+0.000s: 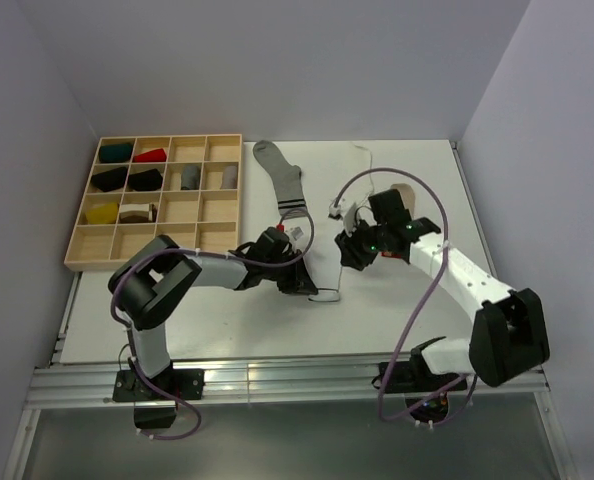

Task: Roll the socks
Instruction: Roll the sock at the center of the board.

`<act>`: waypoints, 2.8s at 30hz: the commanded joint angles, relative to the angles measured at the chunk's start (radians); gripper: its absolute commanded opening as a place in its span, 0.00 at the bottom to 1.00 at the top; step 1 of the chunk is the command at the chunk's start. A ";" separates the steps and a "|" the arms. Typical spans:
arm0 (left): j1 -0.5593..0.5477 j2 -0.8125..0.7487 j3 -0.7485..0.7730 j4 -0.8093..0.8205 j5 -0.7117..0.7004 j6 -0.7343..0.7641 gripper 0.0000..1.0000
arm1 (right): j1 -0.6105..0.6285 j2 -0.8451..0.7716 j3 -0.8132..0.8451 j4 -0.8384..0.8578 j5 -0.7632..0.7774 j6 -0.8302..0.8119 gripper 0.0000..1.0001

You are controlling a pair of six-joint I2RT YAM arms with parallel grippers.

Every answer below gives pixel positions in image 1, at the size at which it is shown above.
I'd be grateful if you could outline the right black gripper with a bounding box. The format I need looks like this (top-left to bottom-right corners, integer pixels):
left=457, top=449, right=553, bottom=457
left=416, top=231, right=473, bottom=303
left=334, top=215, right=388, bottom=272

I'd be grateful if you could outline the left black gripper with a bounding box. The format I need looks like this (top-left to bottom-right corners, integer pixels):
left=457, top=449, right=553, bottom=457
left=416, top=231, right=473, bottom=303
left=263, top=250, right=317, bottom=296

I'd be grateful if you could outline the white striped sock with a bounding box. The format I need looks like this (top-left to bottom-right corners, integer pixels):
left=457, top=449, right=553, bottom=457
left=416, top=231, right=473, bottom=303
left=304, top=211, right=351, bottom=305

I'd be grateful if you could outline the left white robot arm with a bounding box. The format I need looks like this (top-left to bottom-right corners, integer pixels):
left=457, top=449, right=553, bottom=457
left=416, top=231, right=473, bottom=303
left=108, top=227, right=318, bottom=399

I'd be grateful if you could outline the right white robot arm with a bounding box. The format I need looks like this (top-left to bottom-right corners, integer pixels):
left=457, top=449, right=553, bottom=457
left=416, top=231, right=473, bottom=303
left=329, top=189, right=550, bottom=390

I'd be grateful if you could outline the plain white sock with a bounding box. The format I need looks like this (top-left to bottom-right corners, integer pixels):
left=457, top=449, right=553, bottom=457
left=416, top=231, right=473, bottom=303
left=329, top=141, right=376, bottom=207

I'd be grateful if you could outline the beige red reindeer sock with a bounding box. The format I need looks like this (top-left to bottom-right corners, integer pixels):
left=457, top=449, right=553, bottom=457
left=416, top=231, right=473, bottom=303
left=381, top=183, right=416, bottom=260

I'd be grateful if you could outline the grey striped sock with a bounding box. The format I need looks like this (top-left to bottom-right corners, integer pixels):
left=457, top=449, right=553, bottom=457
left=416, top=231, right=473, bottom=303
left=253, top=140, right=308, bottom=219

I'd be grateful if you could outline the light grey rolled sock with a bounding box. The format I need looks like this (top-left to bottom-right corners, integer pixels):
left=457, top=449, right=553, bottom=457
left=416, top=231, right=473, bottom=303
left=221, top=165, right=238, bottom=190

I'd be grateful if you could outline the wooden compartment tray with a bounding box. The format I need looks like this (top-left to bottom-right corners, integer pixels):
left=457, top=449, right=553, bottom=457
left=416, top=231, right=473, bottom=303
left=64, top=134, right=243, bottom=272

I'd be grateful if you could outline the white brown rolled sock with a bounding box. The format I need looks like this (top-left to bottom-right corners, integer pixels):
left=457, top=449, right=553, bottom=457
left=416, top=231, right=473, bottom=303
left=118, top=203, right=157, bottom=224

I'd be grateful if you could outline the black rolled sock right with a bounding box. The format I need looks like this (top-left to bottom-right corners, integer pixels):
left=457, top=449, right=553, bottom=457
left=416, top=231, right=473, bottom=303
left=127, top=169, right=163, bottom=192

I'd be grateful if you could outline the black rolled sock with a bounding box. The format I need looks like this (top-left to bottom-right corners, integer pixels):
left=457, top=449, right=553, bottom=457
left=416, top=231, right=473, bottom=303
left=90, top=167, right=128, bottom=193
left=127, top=169, right=163, bottom=192

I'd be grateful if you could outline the red rolled sock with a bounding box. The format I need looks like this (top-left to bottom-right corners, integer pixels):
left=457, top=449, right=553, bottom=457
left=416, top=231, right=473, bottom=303
left=132, top=148, right=167, bottom=163

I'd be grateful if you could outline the yellow rolled sock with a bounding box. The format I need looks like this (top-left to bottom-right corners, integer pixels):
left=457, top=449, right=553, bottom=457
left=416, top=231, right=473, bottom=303
left=84, top=203, right=119, bottom=225

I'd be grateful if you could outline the black rolled sock left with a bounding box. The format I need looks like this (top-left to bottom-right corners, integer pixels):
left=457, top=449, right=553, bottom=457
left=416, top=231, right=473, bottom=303
left=90, top=167, right=128, bottom=193

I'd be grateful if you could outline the dark green rolled sock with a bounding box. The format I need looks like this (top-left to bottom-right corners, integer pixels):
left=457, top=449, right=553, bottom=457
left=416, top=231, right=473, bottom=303
left=98, top=142, right=133, bottom=164

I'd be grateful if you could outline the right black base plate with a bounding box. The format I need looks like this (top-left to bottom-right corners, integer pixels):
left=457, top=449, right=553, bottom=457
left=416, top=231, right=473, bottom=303
left=371, top=361, right=468, bottom=394

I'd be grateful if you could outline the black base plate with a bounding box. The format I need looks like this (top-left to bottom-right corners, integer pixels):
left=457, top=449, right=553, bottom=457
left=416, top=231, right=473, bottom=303
left=371, top=361, right=468, bottom=394
left=112, top=369, right=204, bottom=403

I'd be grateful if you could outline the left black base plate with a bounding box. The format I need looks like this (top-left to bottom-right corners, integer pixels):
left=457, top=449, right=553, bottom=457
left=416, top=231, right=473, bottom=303
left=112, top=369, right=204, bottom=403

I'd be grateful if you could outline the aluminium mounting rail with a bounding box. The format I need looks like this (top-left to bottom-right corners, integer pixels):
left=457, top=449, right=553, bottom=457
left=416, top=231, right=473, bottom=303
left=26, top=352, right=551, bottom=410

